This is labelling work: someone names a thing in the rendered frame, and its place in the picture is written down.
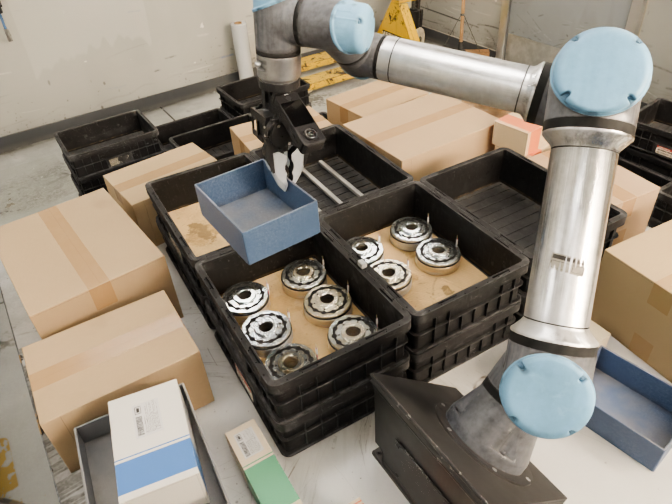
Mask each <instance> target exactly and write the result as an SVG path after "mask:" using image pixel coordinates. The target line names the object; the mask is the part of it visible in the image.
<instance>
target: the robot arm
mask: <svg viewBox="0 0 672 504"><path fill-rule="evenodd" d="M252 12H253V19H254V34H255V49H256V62H255V64H254V65H255V67H256V68H257V80H258V81H259V87H260V88H261V89H262V103H259V105H258V106H254V107H251V119H252V132H253V134H254V135H255V136H256V137H257V138H258V139H259V140H260V141H261V142H262V143H264V144H263V146H262V152H263V156H264V158H265V163H266V166H267V167H268V169H269V170H270V171H271V174H272V175H273V178H274V180H275V181H276V183H277V185H278V186H279V187H280V188H281V189H282V190H283V191H284V192H286V191H287V188H288V185H289V184H288V182H287V179H286V178H287V172H286V170H285V165H287V166H288V171H289V179H290V180H291V181H293V182H294V183H296V182H297V180H298V178H299V176H300V174H301V172H302V170H303V167H304V165H305V164H306V161H307V158H308V155H309V153H311V152H314V151H317V150H321V149H322V147H323V145H324V142H325V139H326V138H325V136H324V135H323V133H322V131H321V130H320V128H319V127H318V125H317V123H316V122H315V120H314V119H313V117H312V115H311V114H310V112H309V111H308V109H307V108H306V106H305V104H304V103H303V101H302V100H301V98H300V96H299V95H298V93H297V92H293V93H291V91H294V90H296V89H298V88H299V87H300V76H301V47H307V48H314V49H321V50H324V51H325V52H326V53H327V54H328V55H329V56H330V57H331V58H333V59H334V60H335V61H336V62H337V63H338V64H339V65H340V67H341V68H342V70H343V71H344V72H345V73H346V74H348V75H349V76H351V77H354V78H356V79H359V80H366V79H369V78H373V79H378V80H381V81H385V82H390V83H394V84H398V85H402V86H406V87H410V88H414V89H419V90H423V91H427V92H431V93H435V94H439V95H443V96H448V97H452V98H456V99H460V100H464V101H468V102H472V103H477V104H481V105H485V106H489V107H493V108H497V109H502V110H506V111H510V112H514V113H518V114H520V115H521V117H522V119H523V120H524V122H527V123H531V124H535V125H539V126H543V128H542V136H543V138H544V139H545V140H546V141H547V143H548V144H549V145H550V147H551V151H550V157H549V163H548V169H547V175H546V181H545V188H544V194H543V200H542V206H541V212H540V218H539V224H538V230H537V236H536V243H535V249H534V255H533V261H532V267H531V273H530V279H529V285H528V291H527V298H526V304H525V310H524V316H523V317H522V318H521V319H520V320H519V321H517V322H516V323H514V324H513V325H511V326H510V333H509V338H508V344H507V350H506V351H505V352H504V354H503V355H502V356H501V358H500V359H499V360H498V362H497V363H496V364H495V366H494V367H493V368H492V370H491V371H490V372H489V374H488V375H487V376H486V378H485V379H484V380H483V382H482V383H481V384H480V385H479V386H478V387H476V388H475V389H473V390H472V391H470V392H469V393H467V394H466V395H464V396H463V397H461V398H460V399H458V400H457V401H455V402H454V403H453V404H452V405H451V406H450V408H449V409H448V410H447V412H446V418H447V421H448V423H449V424H450V426H451V427H452V429H453V430H454V431H455V433H456V434H457V435H458V436H459V437H460V439H461V440H462V441H463V442H464V443H465V444H466V445H467V446H468V447H469V448H471V449H472V450H473V451H474V452H475V453H476V454H478V455H479V456H480V457H481V458H483V459H484V460H485V461H487V462H488V463H490V464H491V465H493V466H494V467H496V468H498V469H499V470H501V471H503V472H506V473H508V474H511V475H515V476H519V475H521V474H522V473H523V471H524V470H525V469H526V467H527V466H528V464H529V461H530V458H531V455H532V452H533V449H534V446H535V444H536V441H537V438H538V437H539V438H543V439H560V438H565V437H568V436H571V435H573V434H575V433H576V432H578V431H579V430H581V429H582V428H583V427H584V426H585V425H586V424H587V423H588V421H589V420H590V418H591V416H592V413H593V410H594V406H595V401H596V393H595V388H594V385H593V377H594V371H595V365H596V360H597V353H598V348H599V342H598V341H597V340H596V338H595V337H594V336H593V334H592V333H591V331H590V329H589V326H590V320H591V315H592V309H593V303H594V297H595V291H596V285H597V280H598V274H599V268H600V262H601V256H602V250H603V245H604V239H605V233H606V227H607V221H608V215H609V210H610V204H611V198H612V192H613V186H614V180H615V175H616V169H617V163H618V157H619V153H620V152H621V151H622V150H623V149H625V148H626V147H627V146H629V145H630V144H631V143H633V142H634V139H635V133H636V128H637V122H638V117H639V111H640V105H641V100H642V97H643V96H644V95H645V93H646V92H647V90H648V88H649V86H650V83H651V79H652V70H653V64H652V58H651V55H650V52H649V50H648V48H647V47H646V45H645V44H644V43H643V42H642V41H641V40H640V39H639V38H638V37H637V36H636V35H634V34H633V33H631V32H629V31H627V30H624V29H621V28H616V27H598V28H593V29H589V30H586V31H584V32H582V33H580V34H578V35H576V36H575V37H573V38H572V39H571V40H569V41H568V42H567V43H566V44H565V45H564V46H563V48H562V49H561V50H560V52H559V53H558V54H557V55H556V57H555V59H554V61H553V63H549V62H542V63H540V64H539V65H537V66H530V65H525V64H520V63H516V62H511V61H506V60H502V59H497V58H492V57H488V56H483V55H478V54H474V53H469V52H464V51H460V50H455V49H450V48H446V47H441V46H436V45H432V44H427V43H422V42H418V41H413V40H408V39H404V38H399V37H394V36H390V35H385V34H380V33H375V32H374V26H375V19H374V17H373V15H374V13H373V10H372V8H371V7H370V6H369V5H368V4H366V3H361V2H355V1H353V0H253V9H252ZM258 108H262V109H258ZM254 117H255V118H256V128H257V130H256V129H255V128H254ZM287 146H288V151H286V152H284V153H283V152H281V151H282V150H283V148H284V147H287ZM278 149H279V150H280V151H279V150H278Z"/></svg>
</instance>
